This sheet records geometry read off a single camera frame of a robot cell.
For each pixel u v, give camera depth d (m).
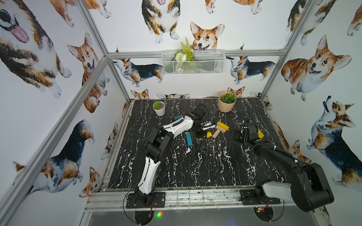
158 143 0.57
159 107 1.05
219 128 1.03
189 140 0.96
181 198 0.75
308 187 0.42
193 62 0.86
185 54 0.82
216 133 0.99
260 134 0.98
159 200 0.73
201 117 0.81
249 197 0.74
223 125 1.04
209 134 0.94
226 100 1.07
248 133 0.68
